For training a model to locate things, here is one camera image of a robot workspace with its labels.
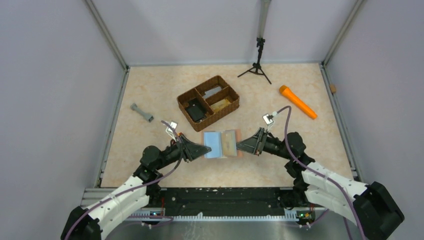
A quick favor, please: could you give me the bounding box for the brown leather card holder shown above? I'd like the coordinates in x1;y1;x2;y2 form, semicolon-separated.
201;129;243;159

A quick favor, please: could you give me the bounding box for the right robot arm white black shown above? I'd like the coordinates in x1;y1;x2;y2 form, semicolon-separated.
236;127;405;240

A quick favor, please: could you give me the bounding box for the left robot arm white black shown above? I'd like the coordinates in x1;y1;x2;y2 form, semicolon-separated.
60;134;212;240

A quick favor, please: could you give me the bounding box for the gold VIP credit card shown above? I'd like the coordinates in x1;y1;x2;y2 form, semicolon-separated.
221;130;237;158

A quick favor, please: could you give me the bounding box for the gold card in basket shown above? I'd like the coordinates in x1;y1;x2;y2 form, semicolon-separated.
210;98;231;113

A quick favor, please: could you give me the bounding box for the silver card in basket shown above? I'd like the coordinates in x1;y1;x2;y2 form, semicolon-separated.
202;86;222;99

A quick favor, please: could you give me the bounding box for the black object in basket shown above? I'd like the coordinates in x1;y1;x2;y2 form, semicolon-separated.
185;98;207;123

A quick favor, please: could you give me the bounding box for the orange flashlight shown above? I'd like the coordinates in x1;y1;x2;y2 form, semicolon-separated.
278;85;318;120

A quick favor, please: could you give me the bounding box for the brown wicker divided basket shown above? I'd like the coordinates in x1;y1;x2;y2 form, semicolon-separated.
176;75;240;132

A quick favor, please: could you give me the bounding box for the grey plastic connector piece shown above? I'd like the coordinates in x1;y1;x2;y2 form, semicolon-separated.
130;103;154;123

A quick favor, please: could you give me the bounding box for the black mini tripod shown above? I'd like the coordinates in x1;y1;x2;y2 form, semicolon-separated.
237;38;272;85

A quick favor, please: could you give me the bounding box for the small tan block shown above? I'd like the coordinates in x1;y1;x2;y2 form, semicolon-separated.
329;84;337;94

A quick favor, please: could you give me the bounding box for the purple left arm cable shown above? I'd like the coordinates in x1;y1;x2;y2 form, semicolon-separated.
64;120;185;240

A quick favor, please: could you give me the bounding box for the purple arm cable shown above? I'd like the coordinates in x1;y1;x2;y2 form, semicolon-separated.
64;120;185;240
274;105;360;240

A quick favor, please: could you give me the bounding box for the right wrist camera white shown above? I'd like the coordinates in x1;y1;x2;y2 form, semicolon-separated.
262;113;275;132

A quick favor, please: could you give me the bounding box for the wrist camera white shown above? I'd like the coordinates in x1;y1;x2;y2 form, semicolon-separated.
262;113;275;132
164;121;178;141

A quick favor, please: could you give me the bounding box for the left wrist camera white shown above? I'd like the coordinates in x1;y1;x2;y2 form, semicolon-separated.
164;121;178;141

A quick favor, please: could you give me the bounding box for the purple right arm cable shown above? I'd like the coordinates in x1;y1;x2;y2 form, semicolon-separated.
274;105;360;240

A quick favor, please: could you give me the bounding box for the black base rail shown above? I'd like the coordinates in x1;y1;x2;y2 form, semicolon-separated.
144;187;319;221

